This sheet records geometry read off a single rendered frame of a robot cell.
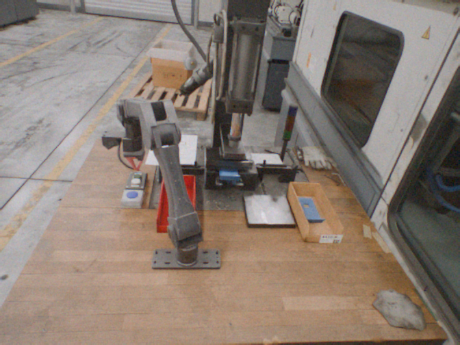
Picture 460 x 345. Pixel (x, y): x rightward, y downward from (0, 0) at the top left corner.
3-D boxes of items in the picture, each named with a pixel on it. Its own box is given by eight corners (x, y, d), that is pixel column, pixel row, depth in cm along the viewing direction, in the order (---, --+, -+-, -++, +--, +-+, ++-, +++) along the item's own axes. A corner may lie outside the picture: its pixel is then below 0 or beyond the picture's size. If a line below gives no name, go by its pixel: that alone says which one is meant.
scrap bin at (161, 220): (156, 233, 102) (156, 219, 98) (163, 187, 122) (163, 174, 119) (194, 233, 103) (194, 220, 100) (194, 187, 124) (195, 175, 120)
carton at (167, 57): (158, 72, 483) (157, 37, 455) (197, 77, 484) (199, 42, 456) (146, 86, 427) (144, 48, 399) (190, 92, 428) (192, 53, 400)
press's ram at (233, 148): (204, 176, 119) (209, 100, 102) (203, 143, 140) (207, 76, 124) (251, 177, 121) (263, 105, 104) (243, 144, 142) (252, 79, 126)
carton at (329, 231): (303, 244, 105) (309, 226, 101) (285, 197, 126) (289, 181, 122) (339, 244, 107) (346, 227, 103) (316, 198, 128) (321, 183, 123)
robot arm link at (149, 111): (114, 98, 104) (144, 104, 79) (141, 95, 108) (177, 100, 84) (121, 134, 108) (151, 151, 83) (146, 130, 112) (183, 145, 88)
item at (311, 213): (304, 224, 111) (306, 218, 110) (294, 198, 124) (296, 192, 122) (323, 225, 112) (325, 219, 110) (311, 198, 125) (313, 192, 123)
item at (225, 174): (220, 182, 114) (221, 175, 112) (218, 159, 127) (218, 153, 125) (239, 182, 115) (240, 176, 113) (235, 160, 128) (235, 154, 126)
